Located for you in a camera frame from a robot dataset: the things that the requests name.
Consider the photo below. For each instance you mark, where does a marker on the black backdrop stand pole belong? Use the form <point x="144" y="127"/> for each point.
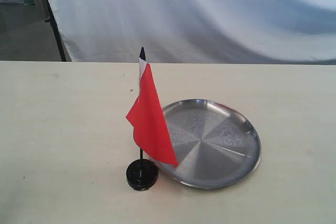
<point x="51" y="19"/>

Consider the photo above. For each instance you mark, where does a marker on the black round flag base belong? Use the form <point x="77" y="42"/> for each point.
<point x="142" y="174"/>

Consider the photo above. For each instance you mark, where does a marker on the red flag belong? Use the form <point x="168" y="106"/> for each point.
<point x="150" y="131"/>

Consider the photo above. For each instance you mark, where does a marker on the round steel plate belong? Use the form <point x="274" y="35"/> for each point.
<point x="215" y="145"/>

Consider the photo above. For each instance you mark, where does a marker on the white backdrop cloth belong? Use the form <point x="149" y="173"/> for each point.
<point x="198" y="31"/>

